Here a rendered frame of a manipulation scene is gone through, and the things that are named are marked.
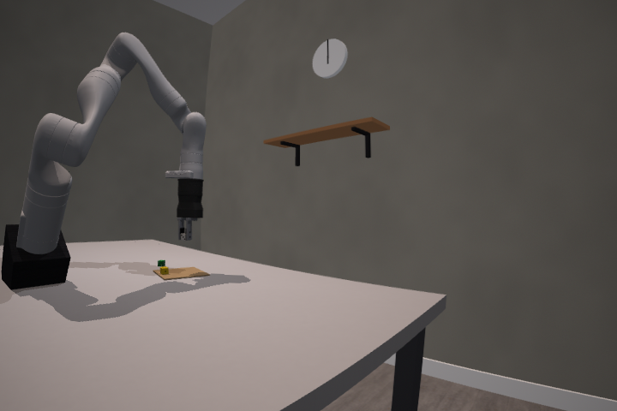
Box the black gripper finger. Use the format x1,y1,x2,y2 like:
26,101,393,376
186,217,197,241
177,217,186,240

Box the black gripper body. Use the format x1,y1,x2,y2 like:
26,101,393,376
165,162,204,218

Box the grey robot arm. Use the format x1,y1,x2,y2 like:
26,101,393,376
16,33,207,254

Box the tan square mat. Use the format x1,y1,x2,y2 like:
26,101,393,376
153,267,210,280

